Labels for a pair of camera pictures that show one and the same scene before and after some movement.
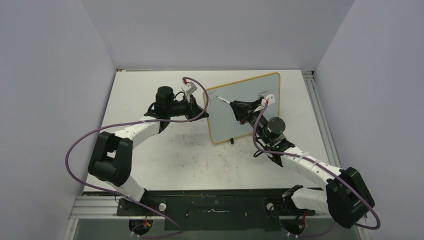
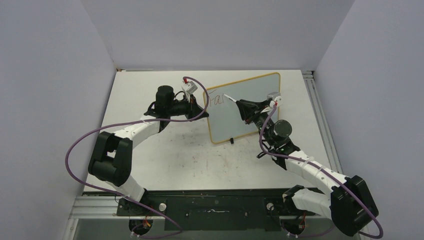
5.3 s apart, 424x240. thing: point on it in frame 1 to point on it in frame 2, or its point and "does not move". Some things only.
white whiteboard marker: [223, 100] to [230, 98]
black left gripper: [193, 109] does not move
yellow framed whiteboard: [222, 123] does not move
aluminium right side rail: [320, 117] does not move
